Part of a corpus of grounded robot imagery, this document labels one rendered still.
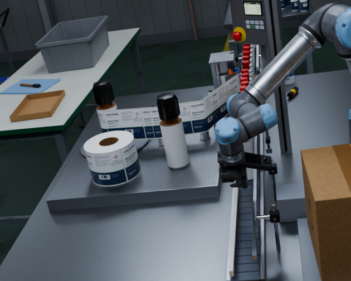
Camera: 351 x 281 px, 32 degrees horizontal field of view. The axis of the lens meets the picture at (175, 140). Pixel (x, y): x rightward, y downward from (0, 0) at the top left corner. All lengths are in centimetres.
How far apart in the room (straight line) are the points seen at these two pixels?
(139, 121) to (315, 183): 109
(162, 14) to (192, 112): 494
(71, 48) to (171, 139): 197
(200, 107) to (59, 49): 186
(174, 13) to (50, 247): 546
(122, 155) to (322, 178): 89
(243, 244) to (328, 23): 72
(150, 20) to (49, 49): 337
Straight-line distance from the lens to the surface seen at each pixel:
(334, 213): 164
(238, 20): 237
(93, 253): 210
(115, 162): 233
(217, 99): 262
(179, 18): 739
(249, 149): 218
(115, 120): 261
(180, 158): 237
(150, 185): 231
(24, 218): 379
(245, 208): 207
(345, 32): 184
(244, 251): 187
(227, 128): 179
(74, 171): 257
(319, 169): 176
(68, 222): 231
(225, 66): 276
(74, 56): 419
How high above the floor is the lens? 197
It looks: 24 degrees down
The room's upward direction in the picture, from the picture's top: 11 degrees counter-clockwise
